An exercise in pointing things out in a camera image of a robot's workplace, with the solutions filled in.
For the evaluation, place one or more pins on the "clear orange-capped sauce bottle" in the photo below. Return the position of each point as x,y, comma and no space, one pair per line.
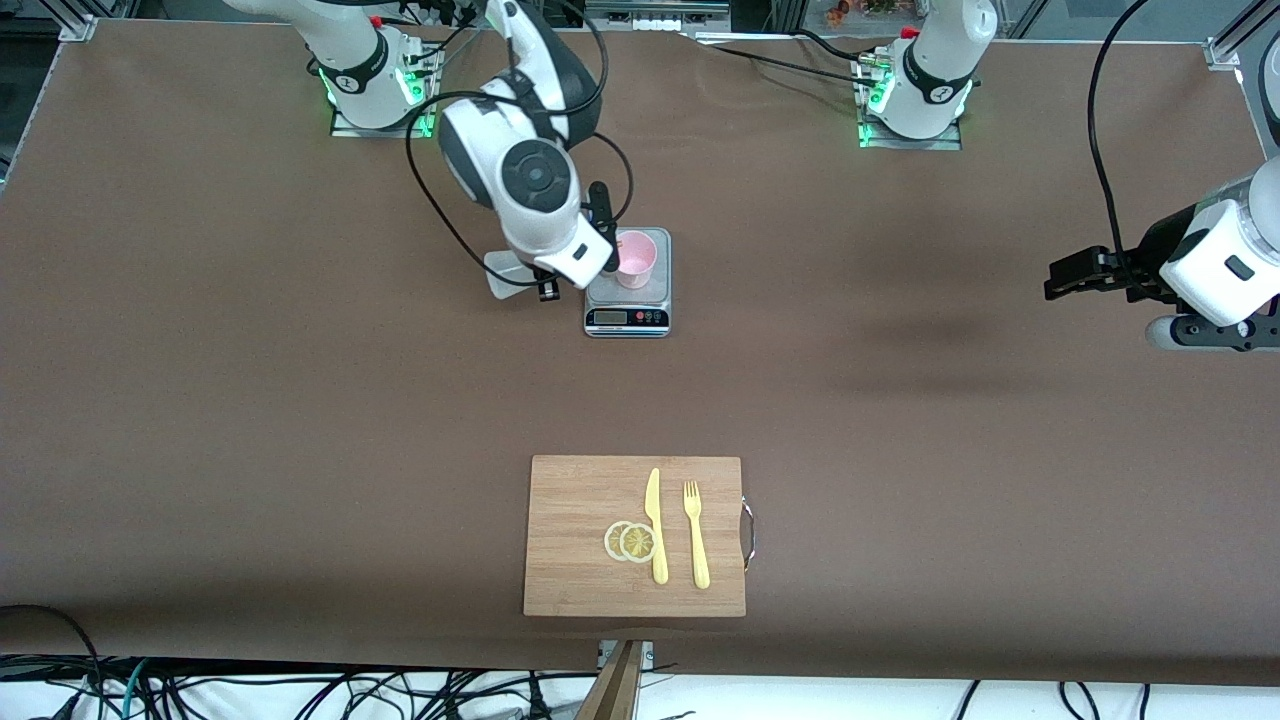
505,272

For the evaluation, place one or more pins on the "pink plastic cup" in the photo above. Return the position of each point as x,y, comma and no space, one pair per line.
638,262

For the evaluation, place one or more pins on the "small metal bracket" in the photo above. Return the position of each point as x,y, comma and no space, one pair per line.
603,655

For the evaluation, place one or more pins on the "wooden cutting board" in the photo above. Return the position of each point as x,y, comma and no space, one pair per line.
570,540

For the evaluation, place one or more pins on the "white power strip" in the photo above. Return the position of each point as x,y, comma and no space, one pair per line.
655,23

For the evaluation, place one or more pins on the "wooden post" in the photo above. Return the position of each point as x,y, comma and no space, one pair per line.
612,695

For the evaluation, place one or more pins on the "silver digital kitchen scale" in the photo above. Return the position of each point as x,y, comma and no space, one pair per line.
625,318

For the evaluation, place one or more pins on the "lemon slice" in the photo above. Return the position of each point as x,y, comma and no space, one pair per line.
611,541
637,543

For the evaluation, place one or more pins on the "aluminium frame profile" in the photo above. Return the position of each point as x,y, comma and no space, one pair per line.
1222,50
78,25

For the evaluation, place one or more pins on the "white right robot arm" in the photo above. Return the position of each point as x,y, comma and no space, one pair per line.
540,175

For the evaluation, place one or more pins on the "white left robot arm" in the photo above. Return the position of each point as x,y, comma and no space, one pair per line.
935,60

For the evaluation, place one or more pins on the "grey metal box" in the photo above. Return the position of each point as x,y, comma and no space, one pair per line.
700,10

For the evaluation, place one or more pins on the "yellow plastic fork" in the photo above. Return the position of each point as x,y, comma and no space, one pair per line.
698,550

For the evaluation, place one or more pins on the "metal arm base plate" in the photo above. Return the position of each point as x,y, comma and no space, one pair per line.
950,145
345,132

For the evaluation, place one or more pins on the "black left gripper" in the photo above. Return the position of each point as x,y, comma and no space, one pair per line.
1150,258

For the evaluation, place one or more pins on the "yellow plastic knife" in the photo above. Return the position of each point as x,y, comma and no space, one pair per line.
657,540

